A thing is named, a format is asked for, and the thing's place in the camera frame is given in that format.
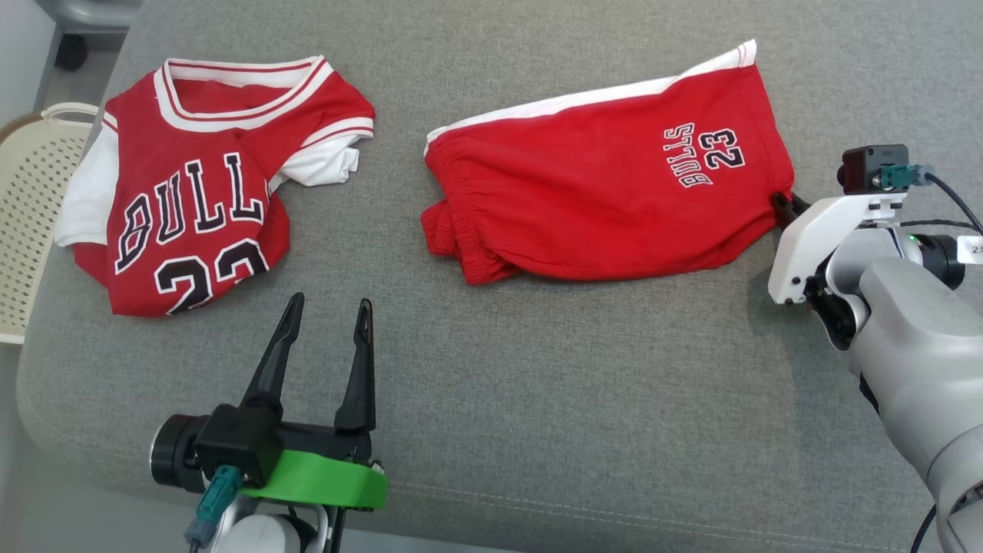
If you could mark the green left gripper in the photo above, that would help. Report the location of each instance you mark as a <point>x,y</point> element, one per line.
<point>322,480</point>

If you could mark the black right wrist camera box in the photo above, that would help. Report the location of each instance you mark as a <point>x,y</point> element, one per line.
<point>872,169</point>

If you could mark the grey chair base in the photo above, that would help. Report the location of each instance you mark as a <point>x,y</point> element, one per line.
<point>92,14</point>

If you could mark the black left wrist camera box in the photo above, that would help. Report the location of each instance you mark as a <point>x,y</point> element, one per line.
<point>238,442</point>

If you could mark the red Bulls jersey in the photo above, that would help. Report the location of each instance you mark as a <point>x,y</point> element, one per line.
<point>192,200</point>

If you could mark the grey fabric sofa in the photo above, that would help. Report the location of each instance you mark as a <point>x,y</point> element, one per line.
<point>537,407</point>

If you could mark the black chair castor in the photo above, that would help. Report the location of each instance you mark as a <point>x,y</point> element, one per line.
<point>71,52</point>

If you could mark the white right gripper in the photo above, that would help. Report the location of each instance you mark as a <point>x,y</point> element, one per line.
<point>822,238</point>

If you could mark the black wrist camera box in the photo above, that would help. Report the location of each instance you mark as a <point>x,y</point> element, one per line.
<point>238,442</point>
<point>872,169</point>

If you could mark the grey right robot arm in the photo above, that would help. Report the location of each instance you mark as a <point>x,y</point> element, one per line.
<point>921,346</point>

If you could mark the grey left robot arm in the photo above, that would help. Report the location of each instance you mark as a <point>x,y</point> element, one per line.
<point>230,507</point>

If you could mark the cream perforated laundry basket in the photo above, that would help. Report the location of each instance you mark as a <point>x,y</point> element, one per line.
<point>34,223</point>

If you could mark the red Bulls shorts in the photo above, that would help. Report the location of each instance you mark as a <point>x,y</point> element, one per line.
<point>614,192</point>

